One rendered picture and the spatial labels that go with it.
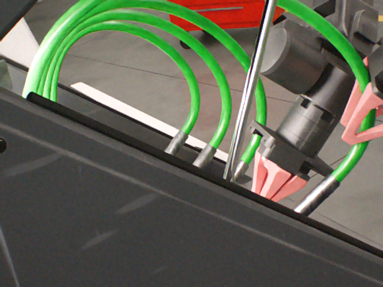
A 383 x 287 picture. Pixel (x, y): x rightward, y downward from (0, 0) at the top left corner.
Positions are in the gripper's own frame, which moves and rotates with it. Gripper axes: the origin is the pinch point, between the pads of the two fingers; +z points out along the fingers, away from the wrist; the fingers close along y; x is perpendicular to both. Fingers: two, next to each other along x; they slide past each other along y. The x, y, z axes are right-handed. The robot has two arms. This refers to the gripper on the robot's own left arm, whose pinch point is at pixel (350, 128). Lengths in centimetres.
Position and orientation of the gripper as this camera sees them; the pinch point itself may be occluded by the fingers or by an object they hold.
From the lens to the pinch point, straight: 88.3
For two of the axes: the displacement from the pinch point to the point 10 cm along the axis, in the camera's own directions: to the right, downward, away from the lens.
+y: -1.0, 6.1, -7.8
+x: 8.1, 5.1, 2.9
